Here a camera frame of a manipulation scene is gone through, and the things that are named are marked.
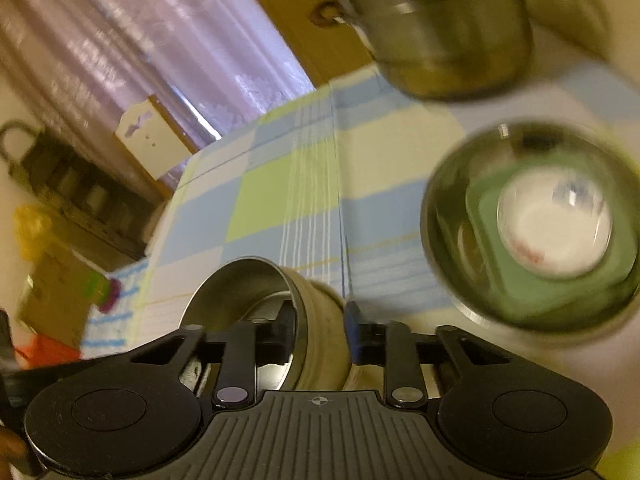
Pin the black metal rack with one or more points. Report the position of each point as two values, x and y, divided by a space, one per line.
75 195

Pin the sheer purple curtain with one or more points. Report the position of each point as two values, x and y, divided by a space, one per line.
150 35

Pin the cardboard box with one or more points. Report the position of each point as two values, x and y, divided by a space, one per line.
55 300

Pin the red object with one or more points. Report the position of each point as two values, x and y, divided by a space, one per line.
45 352

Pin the round steel basin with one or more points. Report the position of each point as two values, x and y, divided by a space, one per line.
450 230

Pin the steel bowl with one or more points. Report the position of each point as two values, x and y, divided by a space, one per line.
235 290

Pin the person's left hand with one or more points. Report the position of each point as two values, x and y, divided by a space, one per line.
10 445

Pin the checked pastel tablecloth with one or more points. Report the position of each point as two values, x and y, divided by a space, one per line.
280 195

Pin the yellow plastic bag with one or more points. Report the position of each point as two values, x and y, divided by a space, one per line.
32 230

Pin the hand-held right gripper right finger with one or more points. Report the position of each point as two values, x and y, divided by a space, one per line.
352 326

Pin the green square plate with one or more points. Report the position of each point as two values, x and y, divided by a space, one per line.
520 292

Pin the green plastic container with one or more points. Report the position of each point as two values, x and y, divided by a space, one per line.
102 292

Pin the white plate with blue flower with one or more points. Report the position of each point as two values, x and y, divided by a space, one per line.
550 225

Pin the large steel steamer pot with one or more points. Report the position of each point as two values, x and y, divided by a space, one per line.
440 35

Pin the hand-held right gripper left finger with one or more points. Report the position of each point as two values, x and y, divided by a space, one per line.
286 332

